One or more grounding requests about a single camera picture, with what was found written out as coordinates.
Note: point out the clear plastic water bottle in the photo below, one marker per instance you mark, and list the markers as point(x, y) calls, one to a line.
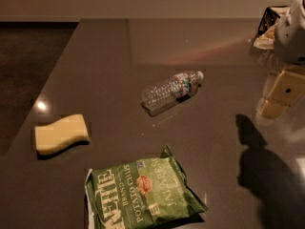
point(161, 96)

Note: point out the green jalapeno chip bag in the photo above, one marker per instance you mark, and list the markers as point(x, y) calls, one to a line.
point(141, 194)

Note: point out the yellow sponge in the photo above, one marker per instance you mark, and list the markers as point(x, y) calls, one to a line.
point(56, 137)

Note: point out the black wire basket with items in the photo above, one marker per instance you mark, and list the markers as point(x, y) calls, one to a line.
point(265, 36)

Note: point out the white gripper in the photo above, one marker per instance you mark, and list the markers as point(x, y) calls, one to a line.
point(292, 38)

